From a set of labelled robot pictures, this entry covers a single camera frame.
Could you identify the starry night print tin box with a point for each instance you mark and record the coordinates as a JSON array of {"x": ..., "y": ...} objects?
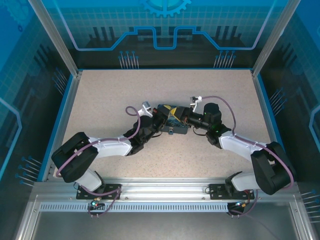
[{"x": 175, "y": 125}]

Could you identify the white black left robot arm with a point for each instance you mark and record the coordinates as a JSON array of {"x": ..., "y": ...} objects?
[{"x": 75, "y": 160}]

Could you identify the blue table border strip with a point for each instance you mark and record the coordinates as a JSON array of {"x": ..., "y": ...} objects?
[
  {"x": 274, "y": 125},
  {"x": 56, "y": 125}
]

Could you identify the small lit connector board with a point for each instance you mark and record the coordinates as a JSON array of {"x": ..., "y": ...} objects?
[
  {"x": 240, "y": 204},
  {"x": 95, "y": 204}
]

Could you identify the grey sheet metal tray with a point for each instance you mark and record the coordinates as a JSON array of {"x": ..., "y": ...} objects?
[{"x": 160, "y": 227}]

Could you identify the aluminium table edge rail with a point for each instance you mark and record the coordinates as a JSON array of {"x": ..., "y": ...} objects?
[
  {"x": 268, "y": 125},
  {"x": 64, "y": 125}
]

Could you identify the wide aluminium frame beam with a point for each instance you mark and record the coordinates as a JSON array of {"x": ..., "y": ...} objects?
[{"x": 162, "y": 187}]

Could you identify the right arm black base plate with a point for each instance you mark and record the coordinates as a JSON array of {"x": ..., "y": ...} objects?
[{"x": 217, "y": 192}]

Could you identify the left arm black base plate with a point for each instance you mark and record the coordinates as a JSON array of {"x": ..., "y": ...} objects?
[{"x": 113, "y": 195}]

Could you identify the slanted aluminium frame post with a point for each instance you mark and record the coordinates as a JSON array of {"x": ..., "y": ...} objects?
[
  {"x": 58, "y": 37},
  {"x": 270, "y": 37}
]

